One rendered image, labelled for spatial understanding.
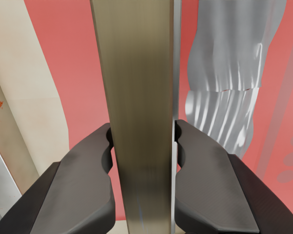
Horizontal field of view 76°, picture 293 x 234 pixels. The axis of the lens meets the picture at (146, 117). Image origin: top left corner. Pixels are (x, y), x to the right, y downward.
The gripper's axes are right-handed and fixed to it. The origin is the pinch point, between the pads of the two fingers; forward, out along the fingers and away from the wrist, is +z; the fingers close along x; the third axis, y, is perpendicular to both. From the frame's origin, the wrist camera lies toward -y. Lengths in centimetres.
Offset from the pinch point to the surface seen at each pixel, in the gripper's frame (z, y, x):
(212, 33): 5.7, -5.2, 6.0
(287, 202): 6.3, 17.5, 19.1
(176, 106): 2.3, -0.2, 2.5
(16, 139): 5.3, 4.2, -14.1
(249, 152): 6.3, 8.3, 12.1
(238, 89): 5.6, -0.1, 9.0
